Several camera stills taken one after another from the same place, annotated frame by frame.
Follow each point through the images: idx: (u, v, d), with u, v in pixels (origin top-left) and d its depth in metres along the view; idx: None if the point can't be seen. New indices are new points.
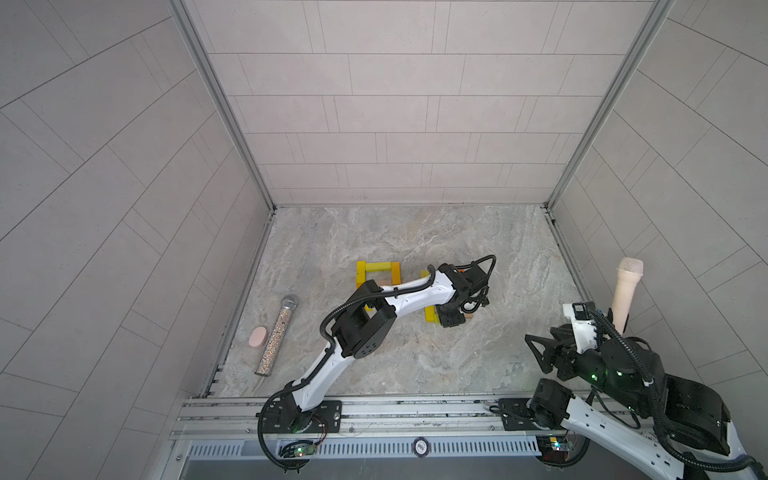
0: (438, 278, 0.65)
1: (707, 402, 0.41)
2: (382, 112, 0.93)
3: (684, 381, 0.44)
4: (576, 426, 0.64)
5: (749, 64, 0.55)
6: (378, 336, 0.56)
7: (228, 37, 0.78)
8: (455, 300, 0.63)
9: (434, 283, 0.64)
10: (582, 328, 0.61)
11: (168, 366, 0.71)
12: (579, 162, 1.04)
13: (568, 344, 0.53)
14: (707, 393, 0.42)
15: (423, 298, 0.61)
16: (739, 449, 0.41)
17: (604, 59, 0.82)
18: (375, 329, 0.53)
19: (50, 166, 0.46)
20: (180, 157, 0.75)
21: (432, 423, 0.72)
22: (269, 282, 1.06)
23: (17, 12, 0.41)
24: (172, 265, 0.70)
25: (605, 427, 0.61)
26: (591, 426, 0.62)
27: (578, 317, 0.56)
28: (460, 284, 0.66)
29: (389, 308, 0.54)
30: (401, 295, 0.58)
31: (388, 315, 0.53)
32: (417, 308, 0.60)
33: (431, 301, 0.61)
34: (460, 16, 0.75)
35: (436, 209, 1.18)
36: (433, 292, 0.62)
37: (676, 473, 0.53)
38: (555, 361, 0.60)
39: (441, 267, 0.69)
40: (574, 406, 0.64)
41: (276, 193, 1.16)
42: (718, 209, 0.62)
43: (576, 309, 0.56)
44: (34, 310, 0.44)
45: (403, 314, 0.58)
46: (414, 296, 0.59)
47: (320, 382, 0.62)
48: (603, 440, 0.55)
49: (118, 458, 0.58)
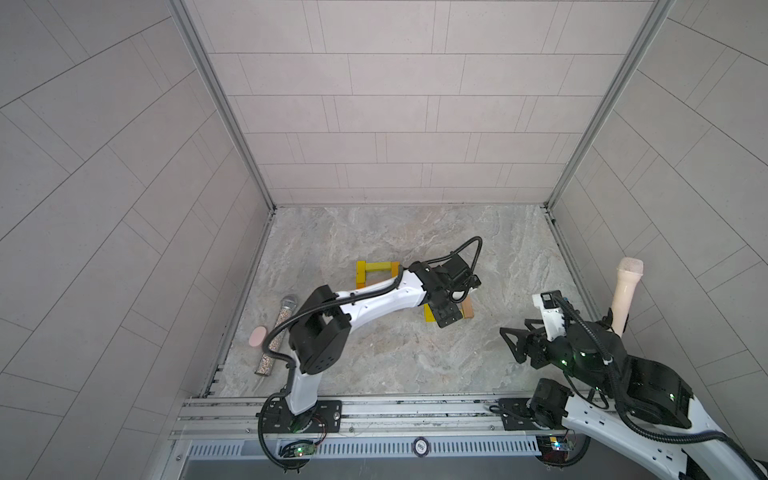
0: (406, 278, 0.59)
1: (664, 380, 0.44)
2: (381, 112, 0.93)
3: (644, 362, 0.47)
4: (575, 425, 0.64)
5: (749, 65, 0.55)
6: (333, 348, 0.49)
7: (228, 36, 0.77)
8: (427, 300, 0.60)
9: (401, 286, 0.57)
10: (551, 314, 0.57)
11: (168, 365, 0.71)
12: (579, 162, 1.04)
13: (537, 333, 0.55)
14: (664, 372, 0.45)
15: (387, 302, 0.55)
16: (709, 425, 0.43)
17: (604, 59, 0.82)
18: (331, 343, 0.47)
19: (50, 167, 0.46)
20: (180, 157, 0.75)
21: (432, 423, 0.72)
22: (268, 283, 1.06)
23: (16, 12, 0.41)
24: (172, 264, 0.71)
25: (604, 424, 0.60)
26: (590, 424, 0.61)
27: (545, 306, 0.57)
28: (432, 283, 0.60)
29: (344, 318, 0.47)
30: (361, 301, 0.51)
31: (342, 325, 0.46)
32: (384, 311, 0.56)
33: (395, 307, 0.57)
34: (460, 15, 0.75)
35: (435, 209, 1.18)
36: (399, 296, 0.56)
37: (679, 468, 0.52)
38: (528, 349, 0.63)
39: (411, 267, 0.62)
40: (571, 403, 0.65)
41: (276, 193, 1.16)
42: (718, 209, 0.62)
43: (543, 298, 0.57)
44: (34, 310, 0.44)
45: (364, 321, 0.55)
46: (375, 300, 0.53)
47: (299, 391, 0.60)
48: (604, 438, 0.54)
49: (118, 458, 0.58)
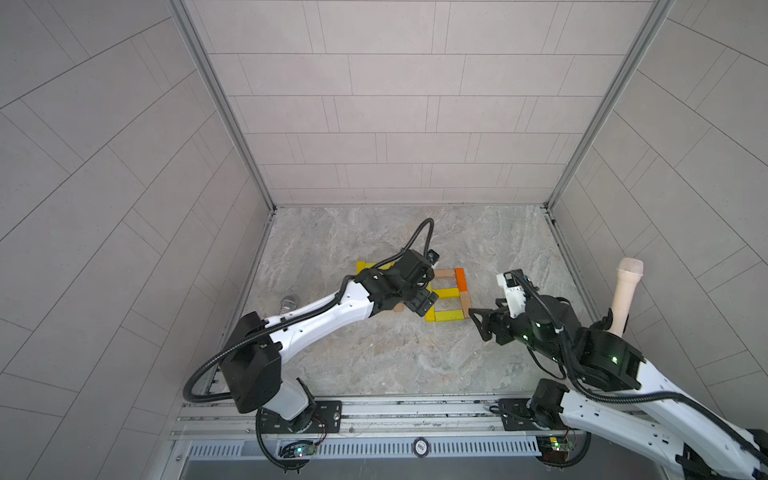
0: (350, 290, 0.54)
1: (614, 347, 0.47)
2: (381, 112, 0.93)
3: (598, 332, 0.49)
4: (573, 420, 0.63)
5: (750, 64, 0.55)
6: (266, 382, 0.44)
7: (228, 37, 0.78)
8: (378, 309, 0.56)
9: (343, 300, 0.52)
10: (514, 293, 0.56)
11: (167, 365, 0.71)
12: (579, 162, 1.04)
13: (501, 310, 0.57)
14: (615, 340, 0.47)
15: (328, 321, 0.50)
16: (665, 386, 0.44)
17: (604, 59, 0.82)
18: (261, 377, 0.42)
19: (50, 167, 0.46)
20: (180, 157, 0.75)
21: (432, 424, 0.72)
22: (268, 283, 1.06)
23: (16, 11, 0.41)
24: (172, 264, 0.71)
25: (600, 415, 0.59)
26: (586, 416, 0.61)
27: (509, 284, 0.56)
28: (381, 291, 0.56)
29: (274, 349, 0.42)
30: (295, 325, 0.46)
31: (270, 357, 0.41)
32: (328, 330, 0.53)
33: (340, 324, 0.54)
34: (460, 15, 0.75)
35: (435, 209, 1.18)
36: (341, 313, 0.51)
37: (675, 451, 0.50)
38: (492, 327, 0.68)
39: (355, 277, 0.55)
40: (568, 398, 0.65)
41: (276, 193, 1.16)
42: (719, 209, 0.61)
43: (506, 277, 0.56)
44: (34, 310, 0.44)
45: (307, 344, 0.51)
46: (313, 322, 0.47)
47: (276, 406, 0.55)
48: (597, 429, 0.61)
49: (117, 458, 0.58)
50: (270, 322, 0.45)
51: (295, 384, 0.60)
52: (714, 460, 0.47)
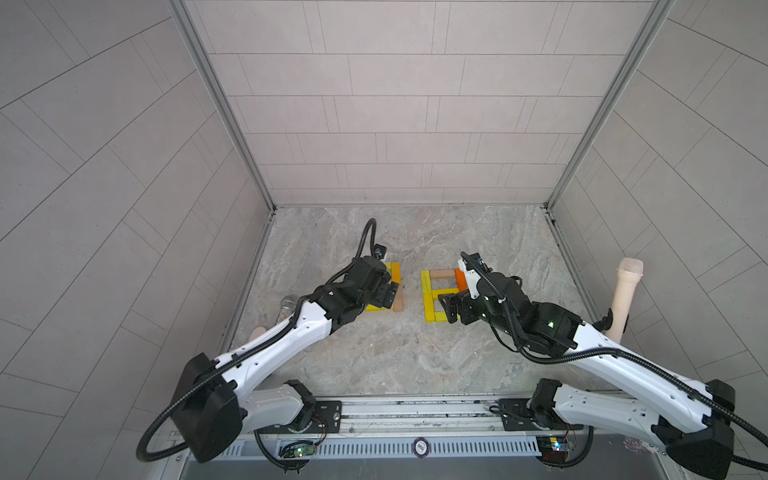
0: (303, 314, 0.52)
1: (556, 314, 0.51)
2: (381, 112, 0.93)
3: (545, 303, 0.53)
4: (567, 412, 0.62)
5: (749, 64, 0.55)
6: (224, 425, 0.42)
7: (228, 37, 0.78)
8: (336, 325, 0.57)
9: (299, 324, 0.51)
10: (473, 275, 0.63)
11: (168, 365, 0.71)
12: (579, 162, 1.04)
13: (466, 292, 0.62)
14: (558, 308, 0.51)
15: (286, 348, 0.48)
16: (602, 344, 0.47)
17: (604, 59, 0.82)
18: (220, 419, 0.40)
19: (50, 167, 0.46)
20: (180, 157, 0.75)
21: (432, 424, 0.72)
22: (268, 283, 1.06)
23: (16, 12, 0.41)
24: (172, 264, 0.71)
25: (587, 402, 0.59)
26: (576, 406, 0.61)
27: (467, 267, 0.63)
28: (338, 307, 0.55)
29: (228, 388, 0.40)
30: (249, 359, 0.44)
31: (226, 398, 0.39)
32: (284, 359, 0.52)
33: (296, 350, 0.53)
34: (460, 15, 0.75)
35: (436, 209, 1.18)
36: (298, 336, 0.50)
37: (651, 421, 0.49)
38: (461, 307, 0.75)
39: (309, 298, 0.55)
40: (560, 392, 0.65)
41: (276, 193, 1.16)
42: (719, 209, 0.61)
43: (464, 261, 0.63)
44: (34, 310, 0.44)
45: (263, 376, 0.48)
46: (268, 354, 0.46)
47: (264, 420, 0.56)
48: (585, 417, 0.60)
49: (117, 458, 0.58)
50: (220, 362, 0.43)
51: (277, 392, 0.59)
52: (674, 417, 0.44)
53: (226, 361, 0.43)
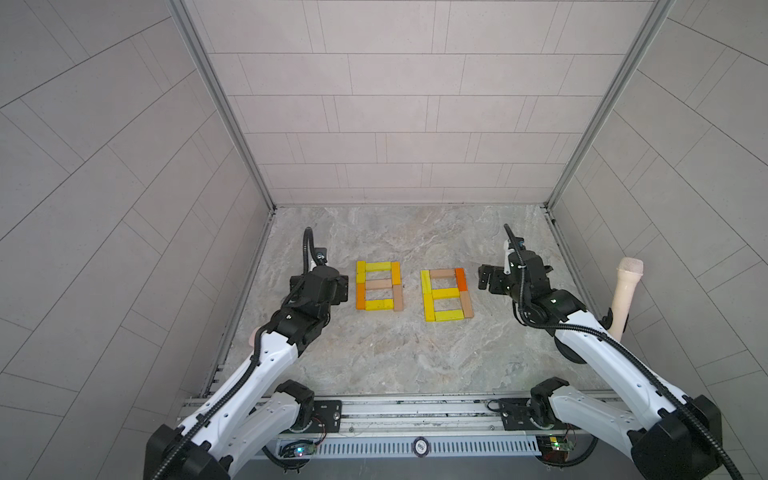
0: (265, 348, 0.51)
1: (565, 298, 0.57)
2: (381, 112, 0.93)
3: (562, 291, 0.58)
4: (560, 406, 0.63)
5: (749, 64, 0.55)
6: None
7: (228, 36, 0.77)
8: (303, 347, 0.56)
9: (264, 358, 0.49)
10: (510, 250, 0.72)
11: (168, 365, 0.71)
12: (579, 162, 1.04)
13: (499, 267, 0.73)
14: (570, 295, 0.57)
15: (255, 388, 0.47)
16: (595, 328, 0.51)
17: (604, 59, 0.82)
18: None
19: (50, 167, 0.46)
20: (180, 157, 0.75)
21: (432, 424, 0.72)
22: (269, 282, 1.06)
23: (16, 12, 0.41)
24: (172, 264, 0.71)
25: (581, 401, 0.59)
26: (569, 401, 0.61)
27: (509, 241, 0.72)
28: (300, 330, 0.54)
29: (202, 451, 0.39)
30: (218, 412, 0.42)
31: (202, 463, 0.38)
32: (256, 399, 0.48)
33: (265, 387, 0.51)
34: (460, 15, 0.75)
35: (436, 209, 1.18)
36: (264, 372, 0.48)
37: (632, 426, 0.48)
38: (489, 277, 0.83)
39: (268, 327, 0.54)
40: (560, 390, 0.65)
41: (276, 193, 1.16)
42: (719, 209, 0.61)
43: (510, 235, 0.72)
44: (34, 310, 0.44)
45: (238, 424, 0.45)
46: (237, 400, 0.44)
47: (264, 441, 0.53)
48: (584, 423, 0.58)
49: (117, 458, 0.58)
50: (185, 427, 0.41)
51: (267, 409, 0.58)
52: (636, 408, 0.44)
53: (191, 425, 0.41)
